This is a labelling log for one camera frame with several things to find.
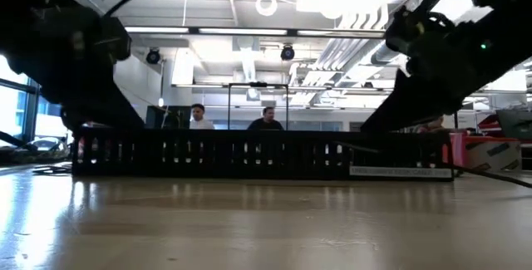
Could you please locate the black ceiling camera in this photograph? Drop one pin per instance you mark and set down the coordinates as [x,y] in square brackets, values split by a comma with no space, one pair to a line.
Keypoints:
[287,52]
[153,57]

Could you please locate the person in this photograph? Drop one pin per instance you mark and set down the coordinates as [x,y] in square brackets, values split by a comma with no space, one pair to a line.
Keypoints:
[266,125]
[201,124]

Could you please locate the black duct cover strip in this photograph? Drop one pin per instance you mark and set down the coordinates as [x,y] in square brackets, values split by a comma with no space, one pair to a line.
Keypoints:
[498,178]

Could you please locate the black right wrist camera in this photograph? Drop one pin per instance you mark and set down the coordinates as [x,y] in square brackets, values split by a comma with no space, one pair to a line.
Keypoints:
[405,37]

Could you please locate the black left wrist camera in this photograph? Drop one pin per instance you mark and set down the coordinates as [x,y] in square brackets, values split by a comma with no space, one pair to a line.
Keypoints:
[113,39]

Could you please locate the ceiling strip light row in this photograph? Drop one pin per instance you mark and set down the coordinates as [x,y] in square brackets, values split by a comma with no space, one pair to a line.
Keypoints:
[241,31]

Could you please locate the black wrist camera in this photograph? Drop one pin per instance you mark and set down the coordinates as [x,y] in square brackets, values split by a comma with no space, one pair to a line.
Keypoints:
[405,37]
[113,39]

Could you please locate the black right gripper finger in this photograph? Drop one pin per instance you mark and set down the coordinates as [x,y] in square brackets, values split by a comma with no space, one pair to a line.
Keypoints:
[399,112]

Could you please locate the black background station frame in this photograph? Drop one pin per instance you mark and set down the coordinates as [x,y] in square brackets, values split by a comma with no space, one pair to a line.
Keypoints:
[257,84]

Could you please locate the black crate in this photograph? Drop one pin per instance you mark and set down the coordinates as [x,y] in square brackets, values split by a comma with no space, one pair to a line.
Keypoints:
[515,124]

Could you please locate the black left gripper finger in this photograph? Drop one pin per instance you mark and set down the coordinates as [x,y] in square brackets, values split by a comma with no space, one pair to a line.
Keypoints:
[104,114]

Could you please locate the black monitor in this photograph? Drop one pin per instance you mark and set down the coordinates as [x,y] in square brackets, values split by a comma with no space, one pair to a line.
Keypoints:
[174,116]

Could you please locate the red storage bin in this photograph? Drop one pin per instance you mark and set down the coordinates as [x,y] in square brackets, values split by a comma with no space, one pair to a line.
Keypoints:
[488,122]

